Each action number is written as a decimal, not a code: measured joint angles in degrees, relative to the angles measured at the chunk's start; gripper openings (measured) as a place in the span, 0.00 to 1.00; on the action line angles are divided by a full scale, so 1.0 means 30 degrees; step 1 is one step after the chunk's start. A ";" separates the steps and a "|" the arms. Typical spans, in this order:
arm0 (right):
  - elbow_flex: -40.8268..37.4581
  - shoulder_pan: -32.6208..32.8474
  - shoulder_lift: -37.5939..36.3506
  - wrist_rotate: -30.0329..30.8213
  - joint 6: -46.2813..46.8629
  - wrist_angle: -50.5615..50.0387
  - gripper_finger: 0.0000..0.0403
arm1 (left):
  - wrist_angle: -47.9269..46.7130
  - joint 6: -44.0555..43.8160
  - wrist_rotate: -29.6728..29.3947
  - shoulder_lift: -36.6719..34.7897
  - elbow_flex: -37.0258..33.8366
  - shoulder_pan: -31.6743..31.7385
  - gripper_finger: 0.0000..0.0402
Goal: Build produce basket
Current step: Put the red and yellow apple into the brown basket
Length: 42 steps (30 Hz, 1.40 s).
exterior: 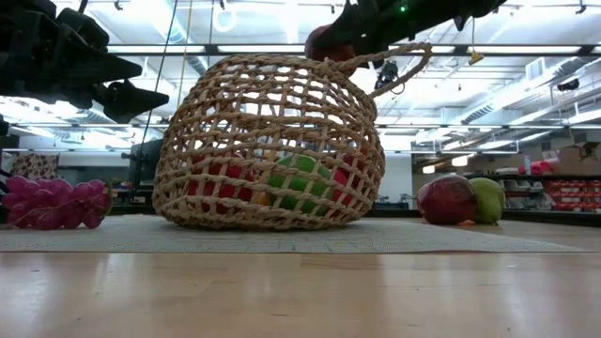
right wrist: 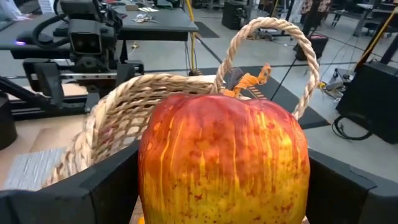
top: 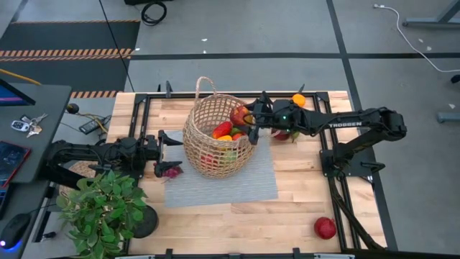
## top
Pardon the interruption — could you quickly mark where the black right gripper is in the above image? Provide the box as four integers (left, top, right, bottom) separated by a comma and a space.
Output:
244, 99, 312, 146

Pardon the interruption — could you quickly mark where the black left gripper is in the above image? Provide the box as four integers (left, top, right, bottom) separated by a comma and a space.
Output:
138, 129, 184, 178

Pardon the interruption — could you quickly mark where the red yellow apple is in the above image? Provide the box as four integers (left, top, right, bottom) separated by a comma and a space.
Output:
229, 105, 254, 127

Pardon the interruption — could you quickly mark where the red yellow mango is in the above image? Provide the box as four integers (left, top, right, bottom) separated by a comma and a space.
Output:
211, 121, 234, 140

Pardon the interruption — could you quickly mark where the orange-red apple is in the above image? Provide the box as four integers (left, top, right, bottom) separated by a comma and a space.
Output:
199, 153, 219, 168

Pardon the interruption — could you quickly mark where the woven wicker basket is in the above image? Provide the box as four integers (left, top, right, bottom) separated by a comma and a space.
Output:
182, 76, 257, 180

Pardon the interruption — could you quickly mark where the dark red pomegranate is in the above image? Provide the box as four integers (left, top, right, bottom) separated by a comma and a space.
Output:
313, 216, 338, 241

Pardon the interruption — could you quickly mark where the purple grape bunch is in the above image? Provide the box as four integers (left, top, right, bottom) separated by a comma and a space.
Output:
161, 165, 184, 180

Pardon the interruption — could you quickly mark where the small red round fruit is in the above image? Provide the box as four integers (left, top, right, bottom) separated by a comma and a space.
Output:
271, 128, 292, 142

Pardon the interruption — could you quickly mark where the orange fruit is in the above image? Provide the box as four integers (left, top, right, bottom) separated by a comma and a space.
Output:
291, 93, 307, 108

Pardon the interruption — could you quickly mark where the grey woven placemat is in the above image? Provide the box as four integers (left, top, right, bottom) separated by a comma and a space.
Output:
163, 129, 280, 209

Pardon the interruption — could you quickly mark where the black plant pot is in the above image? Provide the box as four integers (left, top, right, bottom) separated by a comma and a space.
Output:
131, 204, 160, 240

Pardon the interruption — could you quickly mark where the black power adapter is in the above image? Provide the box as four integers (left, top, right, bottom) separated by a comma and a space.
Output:
78, 117, 106, 135

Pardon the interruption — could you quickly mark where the round woven coaster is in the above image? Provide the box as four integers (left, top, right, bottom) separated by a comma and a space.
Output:
59, 160, 98, 197

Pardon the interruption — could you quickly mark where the green leafy plant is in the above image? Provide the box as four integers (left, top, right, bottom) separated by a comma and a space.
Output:
55, 169, 148, 259

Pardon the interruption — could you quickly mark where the silver aluminium extrusion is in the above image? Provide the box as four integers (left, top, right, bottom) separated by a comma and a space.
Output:
313, 253, 356, 259
114, 253, 156, 259

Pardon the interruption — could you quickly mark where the thin black pole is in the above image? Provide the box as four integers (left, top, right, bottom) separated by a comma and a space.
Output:
98, 0, 136, 94

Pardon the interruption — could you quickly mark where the grey office desk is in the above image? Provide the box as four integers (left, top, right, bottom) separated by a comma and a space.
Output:
0, 83, 73, 259

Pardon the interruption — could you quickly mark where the silver key bunch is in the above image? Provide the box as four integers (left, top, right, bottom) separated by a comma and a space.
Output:
20, 113, 49, 139

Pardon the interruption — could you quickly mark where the black hazard-striped floor mat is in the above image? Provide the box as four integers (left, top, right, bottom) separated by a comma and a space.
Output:
0, 19, 142, 100

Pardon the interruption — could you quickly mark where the dark tablet red case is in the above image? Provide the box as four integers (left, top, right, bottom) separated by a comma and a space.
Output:
0, 140, 32, 188

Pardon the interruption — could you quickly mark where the dark computer monitor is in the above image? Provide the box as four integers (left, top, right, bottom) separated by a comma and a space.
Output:
0, 78, 37, 107

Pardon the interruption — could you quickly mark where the black computer mouse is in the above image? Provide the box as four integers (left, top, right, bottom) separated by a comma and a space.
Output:
0, 212, 32, 250

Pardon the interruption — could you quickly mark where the grey table leg base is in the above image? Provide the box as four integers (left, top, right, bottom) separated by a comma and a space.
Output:
401, 0, 460, 29
436, 112, 460, 124

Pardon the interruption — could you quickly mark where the black aluminium table frame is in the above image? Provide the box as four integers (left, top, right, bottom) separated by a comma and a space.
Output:
124, 90, 360, 259

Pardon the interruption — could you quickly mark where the black cable coil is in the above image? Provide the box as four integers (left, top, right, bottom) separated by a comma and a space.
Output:
140, 1, 168, 27

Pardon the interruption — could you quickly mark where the black cable bundle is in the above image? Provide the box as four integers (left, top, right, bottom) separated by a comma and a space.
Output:
328, 176, 385, 251

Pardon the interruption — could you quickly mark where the yellow hose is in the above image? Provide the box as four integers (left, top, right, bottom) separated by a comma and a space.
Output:
0, 68, 42, 86

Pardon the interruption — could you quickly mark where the white power cable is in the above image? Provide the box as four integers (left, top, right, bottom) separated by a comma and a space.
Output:
373, 3, 460, 73

